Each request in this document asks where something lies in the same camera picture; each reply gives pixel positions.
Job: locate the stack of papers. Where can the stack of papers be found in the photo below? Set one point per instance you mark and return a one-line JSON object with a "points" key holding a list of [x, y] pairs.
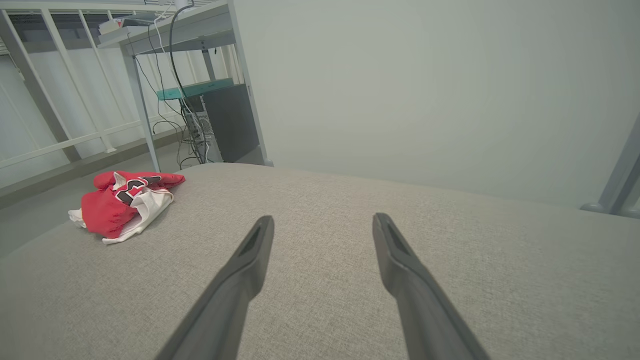
{"points": [[120, 25]]}

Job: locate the grey partition post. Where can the grey partition post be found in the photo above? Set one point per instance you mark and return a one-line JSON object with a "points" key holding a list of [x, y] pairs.
{"points": [[247, 100], [622, 175]]}

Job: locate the teal under-desk tray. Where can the teal under-desk tray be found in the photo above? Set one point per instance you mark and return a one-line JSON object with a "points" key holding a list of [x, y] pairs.
{"points": [[195, 90]]}

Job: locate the white metal desk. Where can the white metal desk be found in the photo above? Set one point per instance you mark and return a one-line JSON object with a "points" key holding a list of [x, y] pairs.
{"points": [[200, 27]]}

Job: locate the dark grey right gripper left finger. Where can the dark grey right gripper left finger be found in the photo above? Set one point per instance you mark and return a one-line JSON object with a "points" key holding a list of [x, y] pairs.
{"points": [[220, 315]]}

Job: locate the grey window frame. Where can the grey window frame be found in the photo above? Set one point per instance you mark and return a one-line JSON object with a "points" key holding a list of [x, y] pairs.
{"points": [[35, 90]]}

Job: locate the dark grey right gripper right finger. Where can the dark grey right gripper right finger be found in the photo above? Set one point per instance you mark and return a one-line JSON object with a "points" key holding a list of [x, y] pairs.
{"points": [[435, 325]]}

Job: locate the black computer tower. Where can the black computer tower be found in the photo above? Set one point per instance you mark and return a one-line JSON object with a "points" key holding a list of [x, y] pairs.
{"points": [[230, 120]]}

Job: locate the red jersey with number print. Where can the red jersey with number print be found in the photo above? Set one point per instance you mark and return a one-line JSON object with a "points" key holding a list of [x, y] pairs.
{"points": [[102, 212]]}

